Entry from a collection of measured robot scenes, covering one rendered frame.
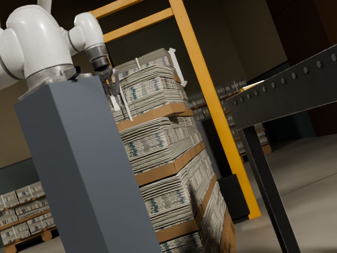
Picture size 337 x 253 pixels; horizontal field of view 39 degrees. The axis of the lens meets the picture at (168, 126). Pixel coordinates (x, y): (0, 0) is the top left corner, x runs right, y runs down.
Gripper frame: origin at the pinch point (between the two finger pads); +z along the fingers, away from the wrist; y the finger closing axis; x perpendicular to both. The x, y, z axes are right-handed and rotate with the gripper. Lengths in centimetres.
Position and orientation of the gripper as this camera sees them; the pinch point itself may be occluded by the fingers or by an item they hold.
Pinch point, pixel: (115, 103)
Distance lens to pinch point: 208.9
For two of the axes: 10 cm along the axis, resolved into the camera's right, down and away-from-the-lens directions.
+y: -9.3, 3.4, 1.5
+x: -1.5, 0.2, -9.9
